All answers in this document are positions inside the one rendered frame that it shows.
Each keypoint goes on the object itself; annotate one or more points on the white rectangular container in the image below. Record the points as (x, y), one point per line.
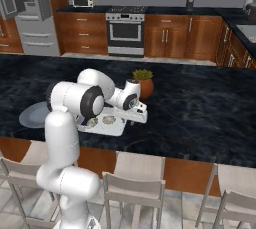
(111, 127)

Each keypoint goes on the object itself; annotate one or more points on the pale dumpling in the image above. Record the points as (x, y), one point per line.
(109, 119)
(92, 122)

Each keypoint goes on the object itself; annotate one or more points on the silver fridge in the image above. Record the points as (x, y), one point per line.
(38, 23)

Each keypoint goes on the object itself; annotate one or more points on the wooden base cupboards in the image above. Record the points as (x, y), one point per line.
(8, 38)
(235, 51)
(181, 36)

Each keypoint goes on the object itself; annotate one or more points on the beige bar stool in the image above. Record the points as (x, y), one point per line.
(233, 193)
(136, 179)
(23, 169)

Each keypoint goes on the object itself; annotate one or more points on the dark coffee machine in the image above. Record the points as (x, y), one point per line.
(190, 0)

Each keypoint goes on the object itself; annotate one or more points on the silver oven with hob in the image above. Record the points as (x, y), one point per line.
(125, 31)

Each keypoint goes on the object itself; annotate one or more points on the wooden drawer cabinet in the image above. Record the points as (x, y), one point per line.
(82, 33)

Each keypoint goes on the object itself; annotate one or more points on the dark small appliance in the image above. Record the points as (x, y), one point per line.
(252, 10)

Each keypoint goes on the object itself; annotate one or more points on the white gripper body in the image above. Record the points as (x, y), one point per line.
(135, 116)

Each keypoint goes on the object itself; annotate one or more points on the grey sink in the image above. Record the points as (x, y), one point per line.
(248, 32)

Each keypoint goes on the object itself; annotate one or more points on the green plant in brown pot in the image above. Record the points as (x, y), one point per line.
(145, 84)

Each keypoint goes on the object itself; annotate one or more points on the grey round plate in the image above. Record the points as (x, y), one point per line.
(33, 115)

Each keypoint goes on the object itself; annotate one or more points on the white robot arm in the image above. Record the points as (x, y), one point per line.
(61, 133)

